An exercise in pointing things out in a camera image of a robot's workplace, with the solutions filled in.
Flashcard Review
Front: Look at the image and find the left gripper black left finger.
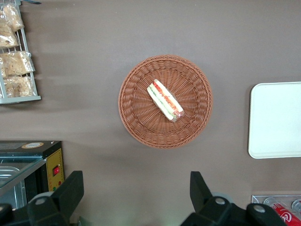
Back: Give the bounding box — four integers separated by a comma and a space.
27, 170, 85, 226

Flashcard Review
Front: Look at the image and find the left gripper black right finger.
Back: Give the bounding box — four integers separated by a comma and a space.
181, 171, 234, 226

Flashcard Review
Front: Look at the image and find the triangle sandwich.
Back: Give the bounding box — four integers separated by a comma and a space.
146, 79, 184, 123

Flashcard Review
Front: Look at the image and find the tray of packaged crackers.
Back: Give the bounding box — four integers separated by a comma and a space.
0, 0, 42, 105

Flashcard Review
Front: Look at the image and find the cream plastic serving tray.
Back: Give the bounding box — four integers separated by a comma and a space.
248, 81, 301, 159

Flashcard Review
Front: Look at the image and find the brown round wicker basket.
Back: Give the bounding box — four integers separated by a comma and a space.
118, 54, 214, 149

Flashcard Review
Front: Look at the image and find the black food warmer yellow panel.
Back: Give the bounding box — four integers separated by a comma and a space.
0, 140, 65, 210

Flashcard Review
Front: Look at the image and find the steel pan in warmer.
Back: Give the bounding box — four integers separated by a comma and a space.
0, 166, 27, 210

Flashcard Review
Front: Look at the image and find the clear acrylic bottle rack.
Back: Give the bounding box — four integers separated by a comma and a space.
251, 194, 301, 226

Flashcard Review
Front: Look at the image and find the red cola bottle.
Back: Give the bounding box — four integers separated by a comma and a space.
270, 203, 301, 226

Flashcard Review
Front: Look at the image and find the bagged rice cracker snack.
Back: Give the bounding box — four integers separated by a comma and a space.
0, 20, 20, 49
3, 75, 36, 97
0, 51, 35, 77
1, 4, 24, 32

